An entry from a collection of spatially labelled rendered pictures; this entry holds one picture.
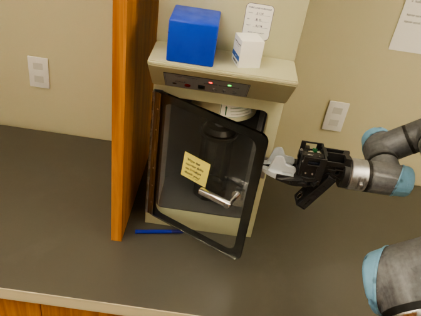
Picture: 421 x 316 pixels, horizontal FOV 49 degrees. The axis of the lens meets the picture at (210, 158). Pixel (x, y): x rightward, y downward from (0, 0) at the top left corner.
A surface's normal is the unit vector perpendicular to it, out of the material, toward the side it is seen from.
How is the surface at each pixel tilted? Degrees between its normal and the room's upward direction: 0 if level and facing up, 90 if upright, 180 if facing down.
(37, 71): 90
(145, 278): 0
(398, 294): 59
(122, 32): 90
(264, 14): 90
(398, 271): 49
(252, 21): 90
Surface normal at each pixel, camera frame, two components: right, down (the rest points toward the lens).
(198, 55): -0.07, 0.57
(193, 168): -0.51, 0.44
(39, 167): 0.13, -0.81
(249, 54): 0.23, 0.59
